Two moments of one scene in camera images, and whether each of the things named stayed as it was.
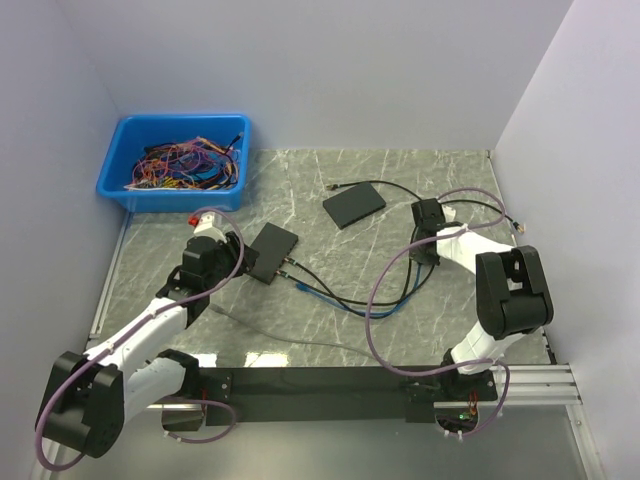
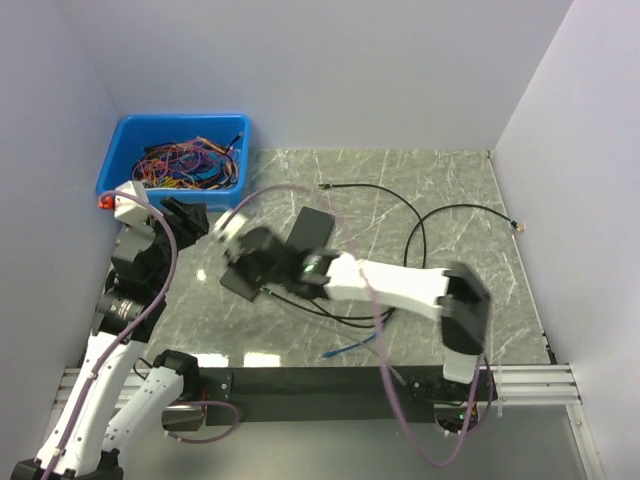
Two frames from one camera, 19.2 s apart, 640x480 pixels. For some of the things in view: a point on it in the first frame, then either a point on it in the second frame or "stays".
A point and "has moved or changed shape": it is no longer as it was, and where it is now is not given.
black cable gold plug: x=402 y=298 has moved or changed shape
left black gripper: x=233 y=248 -> x=191 y=219
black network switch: x=353 y=205 -> x=310 y=229
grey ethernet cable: x=285 y=339 -> x=397 y=375
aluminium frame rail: x=529 y=384 stays
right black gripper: x=418 y=256 -> x=239 y=262
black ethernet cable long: x=402 y=293 has moved or changed shape
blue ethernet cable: x=374 y=313 has moved or changed shape
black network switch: x=273 y=245 has moved or changed shape
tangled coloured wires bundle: x=195 y=163 stays
